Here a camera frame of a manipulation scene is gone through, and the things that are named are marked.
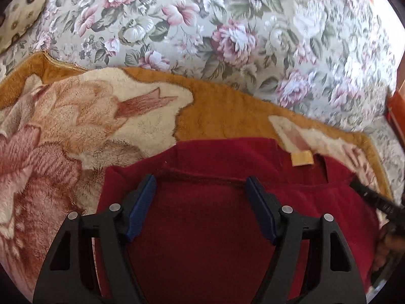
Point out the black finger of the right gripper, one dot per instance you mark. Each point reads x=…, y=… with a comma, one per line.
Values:
x=394, y=213

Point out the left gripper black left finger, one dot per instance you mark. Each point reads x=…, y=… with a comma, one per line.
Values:
x=68, y=273

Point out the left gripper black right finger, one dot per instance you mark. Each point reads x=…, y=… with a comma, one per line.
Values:
x=331, y=274

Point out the red knit sweater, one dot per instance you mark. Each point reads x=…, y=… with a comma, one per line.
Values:
x=201, y=243

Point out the person's right hand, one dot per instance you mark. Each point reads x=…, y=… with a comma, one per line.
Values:
x=389, y=242

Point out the orange wooden furniture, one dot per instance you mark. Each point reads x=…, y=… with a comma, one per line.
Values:
x=396, y=113

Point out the brown floral plush blanket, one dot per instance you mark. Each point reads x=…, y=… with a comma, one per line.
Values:
x=62, y=126

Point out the floral grey bedspread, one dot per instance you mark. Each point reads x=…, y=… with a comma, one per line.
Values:
x=335, y=61

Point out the cream patterned pillow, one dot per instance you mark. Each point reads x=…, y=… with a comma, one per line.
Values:
x=17, y=16

